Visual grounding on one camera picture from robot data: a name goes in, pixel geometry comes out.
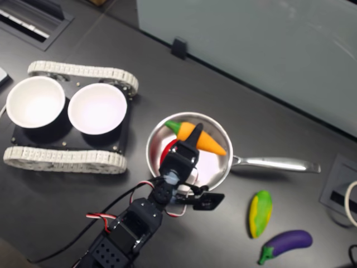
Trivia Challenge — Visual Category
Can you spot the yellow green toy corn cob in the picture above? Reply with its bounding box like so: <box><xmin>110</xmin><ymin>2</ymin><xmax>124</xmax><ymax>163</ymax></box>
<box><xmin>249</xmin><ymin>190</ymin><xmax>273</xmax><ymax>239</ymax></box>

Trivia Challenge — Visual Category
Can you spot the orange toy carrot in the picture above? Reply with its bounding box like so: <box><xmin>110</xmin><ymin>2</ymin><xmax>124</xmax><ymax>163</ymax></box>
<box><xmin>164</xmin><ymin>120</ymin><xmax>227</xmax><ymax>156</ymax></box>

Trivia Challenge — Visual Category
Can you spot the black vehicle with white tracks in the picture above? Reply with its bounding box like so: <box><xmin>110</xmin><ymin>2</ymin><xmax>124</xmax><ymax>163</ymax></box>
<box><xmin>3</xmin><ymin>60</ymin><xmax>139</xmax><ymax>175</ymax></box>

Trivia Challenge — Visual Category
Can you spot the black partition bracket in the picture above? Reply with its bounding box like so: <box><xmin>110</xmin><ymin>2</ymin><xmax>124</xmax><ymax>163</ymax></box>
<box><xmin>170</xmin><ymin>37</ymin><xmax>188</xmax><ymax>60</ymax></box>

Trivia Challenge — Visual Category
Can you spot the red toy chilli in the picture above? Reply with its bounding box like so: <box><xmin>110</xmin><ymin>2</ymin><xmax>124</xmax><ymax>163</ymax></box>
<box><xmin>161</xmin><ymin>138</ymin><xmax>181</xmax><ymax>168</ymax></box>

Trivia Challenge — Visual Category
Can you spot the white bowl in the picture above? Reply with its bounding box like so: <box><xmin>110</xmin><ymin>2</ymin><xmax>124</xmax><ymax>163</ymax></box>
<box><xmin>67</xmin><ymin>83</ymin><xmax>128</xmax><ymax>136</ymax></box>
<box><xmin>6</xmin><ymin>76</ymin><xmax>67</xmax><ymax>129</ymax></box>

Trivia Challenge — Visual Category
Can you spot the frosted glass partition panel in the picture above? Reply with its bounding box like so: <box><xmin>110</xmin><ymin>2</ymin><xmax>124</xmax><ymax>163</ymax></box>
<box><xmin>136</xmin><ymin>0</ymin><xmax>357</xmax><ymax>137</ymax></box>

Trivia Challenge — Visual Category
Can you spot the recessed table cable box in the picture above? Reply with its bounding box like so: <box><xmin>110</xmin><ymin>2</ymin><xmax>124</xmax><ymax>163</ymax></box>
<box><xmin>319</xmin><ymin>152</ymin><xmax>357</xmax><ymax>216</ymax></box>
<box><xmin>0</xmin><ymin>0</ymin><xmax>75</xmax><ymax>51</ymax></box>

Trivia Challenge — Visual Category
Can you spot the thick white cable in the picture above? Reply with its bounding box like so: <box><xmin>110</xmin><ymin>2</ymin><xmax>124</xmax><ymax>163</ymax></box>
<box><xmin>344</xmin><ymin>180</ymin><xmax>357</xmax><ymax>227</ymax></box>

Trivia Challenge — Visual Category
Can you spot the steel pan with long handle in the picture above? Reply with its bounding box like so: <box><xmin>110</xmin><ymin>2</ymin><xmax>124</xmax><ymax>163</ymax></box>
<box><xmin>146</xmin><ymin>112</ymin><xmax>321</xmax><ymax>193</ymax></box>

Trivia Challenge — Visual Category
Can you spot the purple toy aubergine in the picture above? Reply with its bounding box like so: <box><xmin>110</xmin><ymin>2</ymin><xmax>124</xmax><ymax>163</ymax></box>
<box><xmin>257</xmin><ymin>229</ymin><xmax>313</xmax><ymax>265</ymax></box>

